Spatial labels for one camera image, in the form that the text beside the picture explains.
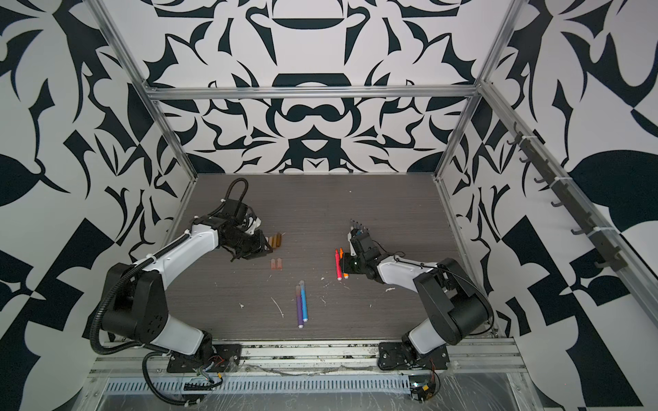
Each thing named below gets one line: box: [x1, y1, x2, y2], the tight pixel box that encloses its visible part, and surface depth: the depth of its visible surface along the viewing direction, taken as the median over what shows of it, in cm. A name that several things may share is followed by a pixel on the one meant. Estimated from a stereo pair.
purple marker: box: [295, 285, 304, 329], surface depth 85 cm
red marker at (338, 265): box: [334, 248, 343, 281], surface depth 93 cm
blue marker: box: [299, 279, 309, 322], surface depth 86 cm
